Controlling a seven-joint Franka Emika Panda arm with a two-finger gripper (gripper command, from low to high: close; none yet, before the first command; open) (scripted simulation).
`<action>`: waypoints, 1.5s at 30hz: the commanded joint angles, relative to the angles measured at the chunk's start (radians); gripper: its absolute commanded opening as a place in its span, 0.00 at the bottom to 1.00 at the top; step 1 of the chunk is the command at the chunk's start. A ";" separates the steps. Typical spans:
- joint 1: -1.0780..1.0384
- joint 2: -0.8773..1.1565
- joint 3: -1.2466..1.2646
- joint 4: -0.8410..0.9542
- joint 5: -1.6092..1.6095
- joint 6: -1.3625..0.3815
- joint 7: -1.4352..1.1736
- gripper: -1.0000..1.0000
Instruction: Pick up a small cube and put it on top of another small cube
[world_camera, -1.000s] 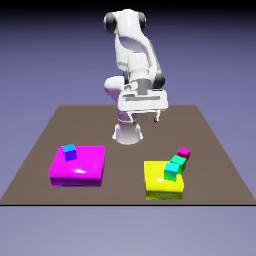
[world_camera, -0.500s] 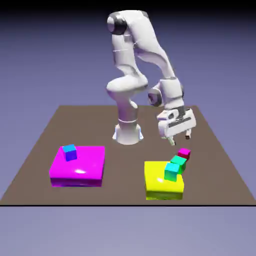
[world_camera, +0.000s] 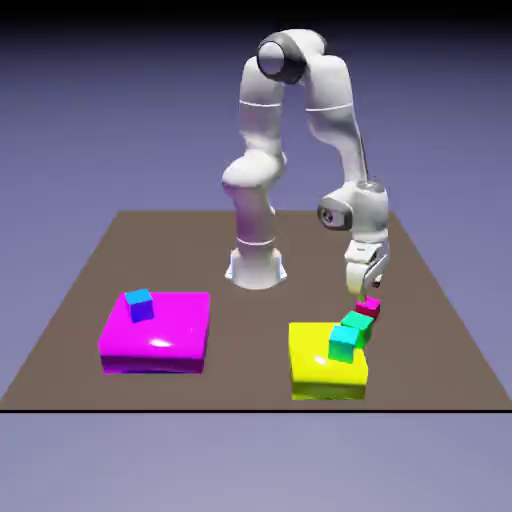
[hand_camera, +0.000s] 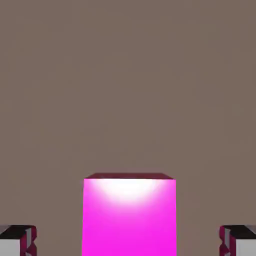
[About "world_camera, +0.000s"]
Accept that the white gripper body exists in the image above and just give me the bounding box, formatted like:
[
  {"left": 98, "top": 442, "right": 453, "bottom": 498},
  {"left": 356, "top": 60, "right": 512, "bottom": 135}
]
[{"left": 345, "top": 253, "right": 390, "bottom": 296}]

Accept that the small crimson cube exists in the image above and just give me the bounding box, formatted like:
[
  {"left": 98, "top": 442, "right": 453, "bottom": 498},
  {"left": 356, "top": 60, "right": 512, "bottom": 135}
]
[{"left": 355, "top": 296, "right": 382, "bottom": 321}]

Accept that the small green cube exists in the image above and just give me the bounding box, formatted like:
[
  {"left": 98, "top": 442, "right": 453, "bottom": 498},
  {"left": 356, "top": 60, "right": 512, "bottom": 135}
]
[{"left": 340, "top": 310, "right": 375, "bottom": 349}]

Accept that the small cyan cube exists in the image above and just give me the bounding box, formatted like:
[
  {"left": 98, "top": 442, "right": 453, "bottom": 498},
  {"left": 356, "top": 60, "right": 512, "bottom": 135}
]
[{"left": 328, "top": 324, "right": 360, "bottom": 365}]

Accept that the small blue cube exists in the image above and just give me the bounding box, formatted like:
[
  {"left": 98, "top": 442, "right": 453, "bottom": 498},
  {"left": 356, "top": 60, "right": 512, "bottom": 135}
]
[{"left": 124, "top": 288, "right": 156, "bottom": 324}]

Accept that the large yellow box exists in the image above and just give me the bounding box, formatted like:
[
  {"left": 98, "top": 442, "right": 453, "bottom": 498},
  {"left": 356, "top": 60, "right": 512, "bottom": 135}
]
[{"left": 288, "top": 321, "right": 370, "bottom": 401}]

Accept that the large magenta box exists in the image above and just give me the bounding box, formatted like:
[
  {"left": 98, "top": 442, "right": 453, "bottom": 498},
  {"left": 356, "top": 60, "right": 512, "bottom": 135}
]
[{"left": 98, "top": 291, "right": 212, "bottom": 375}]

